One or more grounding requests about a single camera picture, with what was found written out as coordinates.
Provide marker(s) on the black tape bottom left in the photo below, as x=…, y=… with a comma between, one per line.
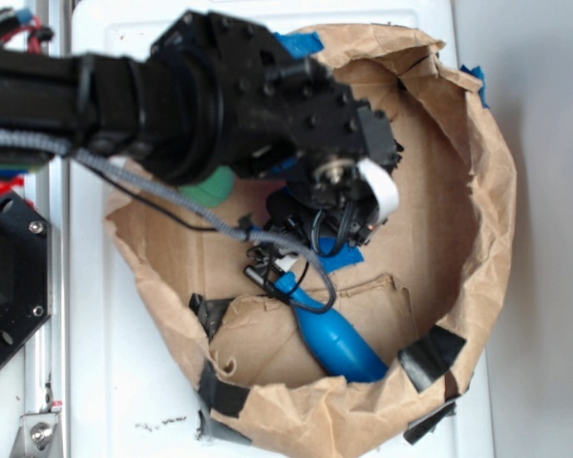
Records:
x=217, y=395

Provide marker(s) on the blue tape top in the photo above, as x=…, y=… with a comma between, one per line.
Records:
x=300, y=44

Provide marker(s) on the aluminium rail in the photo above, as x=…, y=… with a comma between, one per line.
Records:
x=46, y=355

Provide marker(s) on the blue tape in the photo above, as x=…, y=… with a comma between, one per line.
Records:
x=300, y=44
x=478, y=73

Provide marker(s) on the blue tape right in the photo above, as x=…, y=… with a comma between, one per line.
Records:
x=478, y=73

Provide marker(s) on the brown paper bag bin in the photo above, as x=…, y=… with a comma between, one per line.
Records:
x=443, y=258

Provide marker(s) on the black tape inner left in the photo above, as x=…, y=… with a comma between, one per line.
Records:
x=210, y=313

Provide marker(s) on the black tape bottom right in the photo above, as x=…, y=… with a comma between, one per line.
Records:
x=427, y=424

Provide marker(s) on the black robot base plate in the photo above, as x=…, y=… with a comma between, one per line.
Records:
x=24, y=274

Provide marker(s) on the white cutting board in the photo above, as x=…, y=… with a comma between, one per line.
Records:
x=128, y=398

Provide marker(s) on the black tape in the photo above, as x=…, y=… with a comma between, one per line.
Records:
x=210, y=313
x=217, y=395
x=427, y=424
x=431, y=357

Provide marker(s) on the blue sponge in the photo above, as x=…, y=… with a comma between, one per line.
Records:
x=346, y=257

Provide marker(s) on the black tape lower right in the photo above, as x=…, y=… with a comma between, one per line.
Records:
x=431, y=357

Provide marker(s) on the green ball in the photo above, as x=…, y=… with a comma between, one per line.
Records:
x=213, y=191

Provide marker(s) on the metal corner bracket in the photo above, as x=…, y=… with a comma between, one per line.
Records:
x=38, y=436

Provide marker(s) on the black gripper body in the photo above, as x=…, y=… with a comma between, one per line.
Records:
x=345, y=200

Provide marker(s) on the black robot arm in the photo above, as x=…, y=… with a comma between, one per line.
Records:
x=216, y=91

